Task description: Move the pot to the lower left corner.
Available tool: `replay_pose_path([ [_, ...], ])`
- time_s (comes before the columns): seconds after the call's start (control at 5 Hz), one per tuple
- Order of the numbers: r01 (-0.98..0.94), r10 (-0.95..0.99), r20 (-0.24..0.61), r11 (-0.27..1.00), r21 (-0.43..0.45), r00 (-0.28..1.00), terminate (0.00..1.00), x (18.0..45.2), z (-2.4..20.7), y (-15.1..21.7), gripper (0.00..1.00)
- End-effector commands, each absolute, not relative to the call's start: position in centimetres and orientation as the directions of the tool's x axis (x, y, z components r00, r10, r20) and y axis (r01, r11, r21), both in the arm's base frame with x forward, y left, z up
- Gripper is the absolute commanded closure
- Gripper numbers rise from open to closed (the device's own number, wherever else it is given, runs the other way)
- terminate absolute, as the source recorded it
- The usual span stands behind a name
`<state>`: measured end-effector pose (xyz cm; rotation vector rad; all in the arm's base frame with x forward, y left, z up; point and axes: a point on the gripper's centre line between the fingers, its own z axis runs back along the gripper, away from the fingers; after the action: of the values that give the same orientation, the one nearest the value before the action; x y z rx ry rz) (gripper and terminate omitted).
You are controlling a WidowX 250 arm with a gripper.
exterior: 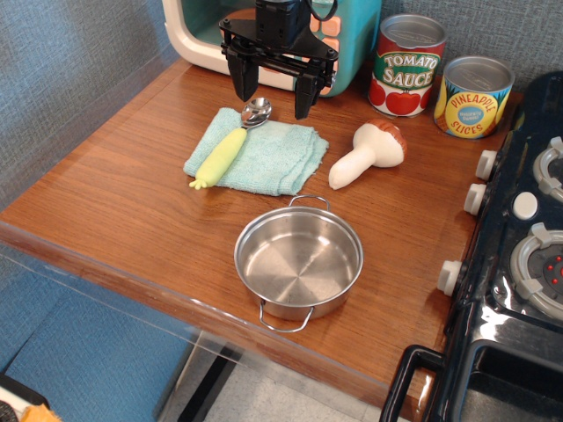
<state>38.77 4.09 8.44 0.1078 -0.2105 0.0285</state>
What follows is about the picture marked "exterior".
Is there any pineapple slices can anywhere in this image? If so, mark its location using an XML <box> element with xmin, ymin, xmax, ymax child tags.
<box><xmin>434</xmin><ymin>55</ymin><xmax>515</xmax><ymax>140</ymax></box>

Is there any orange object at corner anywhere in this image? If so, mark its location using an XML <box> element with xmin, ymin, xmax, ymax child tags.
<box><xmin>20</xmin><ymin>404</ymin><xmax>62</xmax><ymax>422</ymax></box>

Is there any spoon with yellow handle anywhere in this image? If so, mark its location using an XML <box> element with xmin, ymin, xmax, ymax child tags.
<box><xmin>189</xmin><ymin>98</ymin><xmax>273</xmax><ymax>190</ymax></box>

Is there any tomato sauce can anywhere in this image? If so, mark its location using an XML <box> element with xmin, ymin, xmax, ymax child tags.
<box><xmin>369</xmin><ymin>13</ymin><xmax>447</xmax><ymax>117</ymax></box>

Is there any teal toy microwave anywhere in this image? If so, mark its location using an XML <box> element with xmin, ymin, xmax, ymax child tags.
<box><xmin>163</xmin><ymin>0</ymin><xmax>382</xmax><ymax>97</ymax></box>

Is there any stainless steel pot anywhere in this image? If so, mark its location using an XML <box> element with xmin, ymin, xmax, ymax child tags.
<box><xmin>233</xmin><ymin>195</ymin><xmax>364</xmax><ymax>333</ymax></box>

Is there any black toy stove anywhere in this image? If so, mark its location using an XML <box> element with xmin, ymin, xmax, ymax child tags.
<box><xmin>380</xmin><ymin>71</ymin><xmax>562</xmax><ymax>421</ymax></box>

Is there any plush toy mushroom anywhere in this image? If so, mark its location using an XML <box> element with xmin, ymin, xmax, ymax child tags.
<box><xmin>328</xmin><ymin>119</ymin><xmax>407</xmax><ymax>190</ymax></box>

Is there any light blue folded cloth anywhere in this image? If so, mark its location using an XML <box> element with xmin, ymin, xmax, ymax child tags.
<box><xmin>183</xmin><ymin>106</ymin><xmax>330</xmax><ymax>197</ymax></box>

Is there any black cable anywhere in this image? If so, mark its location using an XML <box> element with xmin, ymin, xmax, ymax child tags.
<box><xmin>307</xmin><ymin>0</ymin><xmax>339</xmax><ymax>22</ymax></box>

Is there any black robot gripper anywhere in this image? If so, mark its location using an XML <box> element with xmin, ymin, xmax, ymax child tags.
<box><xmin>219</xmin><ymin>1</ymin><xmax>339</xmax><ymax>120</ymax></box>

